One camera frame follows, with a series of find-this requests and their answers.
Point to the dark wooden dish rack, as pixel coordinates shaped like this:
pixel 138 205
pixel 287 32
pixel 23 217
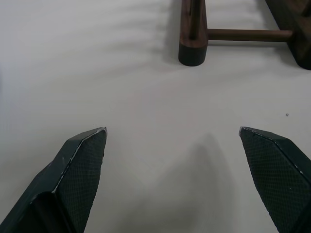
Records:
pixel 193 51

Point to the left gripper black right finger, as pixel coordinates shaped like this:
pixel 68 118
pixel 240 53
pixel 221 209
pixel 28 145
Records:
pixel 279 182

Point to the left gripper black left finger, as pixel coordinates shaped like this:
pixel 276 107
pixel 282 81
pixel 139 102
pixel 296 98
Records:
pixel 73 182

